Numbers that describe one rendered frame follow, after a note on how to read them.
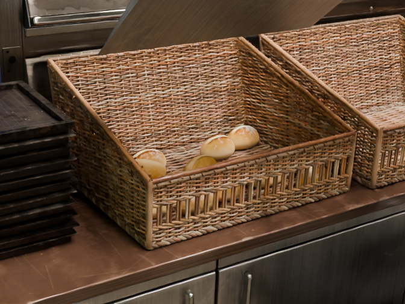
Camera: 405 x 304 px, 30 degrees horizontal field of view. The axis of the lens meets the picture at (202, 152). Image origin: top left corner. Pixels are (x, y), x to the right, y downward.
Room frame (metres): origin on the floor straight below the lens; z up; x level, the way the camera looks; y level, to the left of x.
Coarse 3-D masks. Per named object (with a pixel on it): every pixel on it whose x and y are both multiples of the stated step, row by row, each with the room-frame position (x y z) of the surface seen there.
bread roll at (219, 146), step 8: (216, 136) 1.76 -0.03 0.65; (224, 136) 1.76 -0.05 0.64; (208, 144) 1.73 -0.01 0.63; (216, 144) 1.73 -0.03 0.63; (224, 144) 1.74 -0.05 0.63; (232, 144) 1.76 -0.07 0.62; (200, 152) 1.73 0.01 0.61; (208, 152) 1.72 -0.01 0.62; (216, 152) 1.72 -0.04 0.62; (224, 152) 1.73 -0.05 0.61; (232, 152) 1.75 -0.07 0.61
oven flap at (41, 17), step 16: (32, 0) 1.68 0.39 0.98; (48, 0) 1.70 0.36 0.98; (64, 0) 1.72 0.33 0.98; (80, 0) 1.74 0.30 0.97; (96, 0) 1.76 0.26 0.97; (112, 0) 1.78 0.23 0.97; (128, 0) 1.81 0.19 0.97; (32, 16) 1.66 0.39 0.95; (48, 16) 1.66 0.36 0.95; (64, 16) 1.68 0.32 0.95; (80, 16) 1.70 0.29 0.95; (96, 16) 1.73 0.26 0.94; (112, 16) 1.75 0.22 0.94
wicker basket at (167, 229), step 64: (64, 64) 1.69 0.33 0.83; (128, 64) 1.78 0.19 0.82; (192, 64) 1.89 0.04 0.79; (256, 64) 1.91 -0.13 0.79; (128, 128) 1.74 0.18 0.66; (256, 128) 1.90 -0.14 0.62; (128, 192) 1.36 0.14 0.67; (192, 192) 1.35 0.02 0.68; (256, 192) 1.45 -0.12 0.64; (320, 192) 1.56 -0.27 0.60
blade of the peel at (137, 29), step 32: (160, 0) 1.35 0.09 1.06; (192, 0) 1.40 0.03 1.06; (224, 0) 1.45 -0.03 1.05; (256, 0) 1.51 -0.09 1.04; (288, 0) 1.57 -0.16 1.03; (320, 0) 1.63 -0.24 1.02; (128, 32) 1.42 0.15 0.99; (160, 32) 1.47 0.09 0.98; (192, 32) 1.53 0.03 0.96; (224, 32) 1.60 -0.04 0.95; (256, 32) 1.66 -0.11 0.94
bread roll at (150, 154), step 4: (148, 148) 1.66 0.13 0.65; (140, 152) 1.64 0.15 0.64; (144, 152) 1.64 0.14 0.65; (148, 152) 1.64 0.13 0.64; (152, 152) 1.64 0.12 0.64; (156, 152) 1.65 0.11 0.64; (160, 152) 1.66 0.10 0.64; (136, 156) 1.63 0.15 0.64; (140, 156) 1.63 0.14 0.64; (144, 156) 1.63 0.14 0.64; (148, 156) 1.63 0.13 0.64; (152, 156) 1.63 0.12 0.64; (156, 156) 1.64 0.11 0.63; (160, 156) 1.65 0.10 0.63; (164, 156) 1.66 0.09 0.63; (156, 160) 1.63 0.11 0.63; (160, 160) 1.64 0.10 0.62; (164, 160) 1.65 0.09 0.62; (164, 164) 1.65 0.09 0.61
